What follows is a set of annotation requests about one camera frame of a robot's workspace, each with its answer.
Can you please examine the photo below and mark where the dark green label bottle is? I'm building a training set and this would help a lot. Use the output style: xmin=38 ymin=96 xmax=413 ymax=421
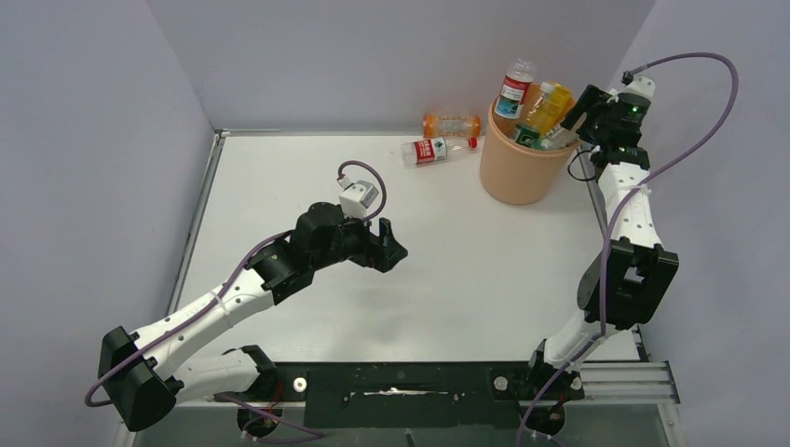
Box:
xmin=511 ymin=82 xmax=555 ymax=147

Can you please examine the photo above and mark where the green label clear bottle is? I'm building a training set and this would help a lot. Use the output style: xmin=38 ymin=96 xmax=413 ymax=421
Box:
xmin=532 ymin=124 xmax=579 ymax=151

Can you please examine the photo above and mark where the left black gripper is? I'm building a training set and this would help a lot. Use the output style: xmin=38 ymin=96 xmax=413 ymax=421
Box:
xmin=311 ymin=205 xmax=406 ymax=272

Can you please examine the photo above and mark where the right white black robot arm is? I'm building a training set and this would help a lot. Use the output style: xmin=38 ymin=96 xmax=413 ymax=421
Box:
xmin=524 ymin=75 xmax=679 ymax=400

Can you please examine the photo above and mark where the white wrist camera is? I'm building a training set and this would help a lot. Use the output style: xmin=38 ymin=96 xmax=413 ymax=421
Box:
xmin=619 ymin=71 xmax=656 ymax=100
xmin=337 ymin=177 xmax=379 ymax=219

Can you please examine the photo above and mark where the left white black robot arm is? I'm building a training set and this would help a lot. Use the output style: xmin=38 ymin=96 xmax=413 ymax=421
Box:
xmin=98 ymin=202 xmax=408 ymax=432

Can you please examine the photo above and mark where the orange plastic bin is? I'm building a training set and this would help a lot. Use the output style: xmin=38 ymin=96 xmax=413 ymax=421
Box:
xmin=479 ymin=106 xmax=580 ymax=206

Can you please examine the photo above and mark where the yellow juice bottle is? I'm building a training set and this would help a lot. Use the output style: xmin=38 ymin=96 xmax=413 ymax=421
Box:
xmin=535 ymin=81 xmax=572 ymax=134

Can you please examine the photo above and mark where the orange drink bottle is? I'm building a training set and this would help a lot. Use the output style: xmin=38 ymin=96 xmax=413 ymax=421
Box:
xmin=422 ymin=114 xmax=482 ymax=139

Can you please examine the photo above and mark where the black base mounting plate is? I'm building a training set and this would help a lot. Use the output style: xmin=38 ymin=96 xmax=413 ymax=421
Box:
xmin=212 ymin=360 xmax=585 ymax=445

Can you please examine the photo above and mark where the red white label bottle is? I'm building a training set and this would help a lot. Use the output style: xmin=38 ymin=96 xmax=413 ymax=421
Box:
xmin=494 ymin=59 xmax=536 ymax=120

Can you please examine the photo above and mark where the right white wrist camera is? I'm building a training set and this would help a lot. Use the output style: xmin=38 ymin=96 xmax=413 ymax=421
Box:
xmin=619 ymin=71 xmax=656 ymax=100

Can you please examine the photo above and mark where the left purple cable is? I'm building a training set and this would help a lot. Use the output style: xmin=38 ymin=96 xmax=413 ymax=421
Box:
xmin=84 ymin=160 xmax=388 ymax=444

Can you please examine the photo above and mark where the aluminium frame rail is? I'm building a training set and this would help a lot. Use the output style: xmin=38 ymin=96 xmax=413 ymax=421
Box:
xmin=179 ymin=361 xmax=677 ymax=404

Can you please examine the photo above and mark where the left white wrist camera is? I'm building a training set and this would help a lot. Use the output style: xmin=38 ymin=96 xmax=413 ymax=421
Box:
xmin=337 ymin=177 xmax=379 ymax=219

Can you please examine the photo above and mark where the red green label bottle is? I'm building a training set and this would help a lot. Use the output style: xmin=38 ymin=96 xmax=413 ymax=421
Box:
xmin=401 ymin=137 xmax=479 ymax=168

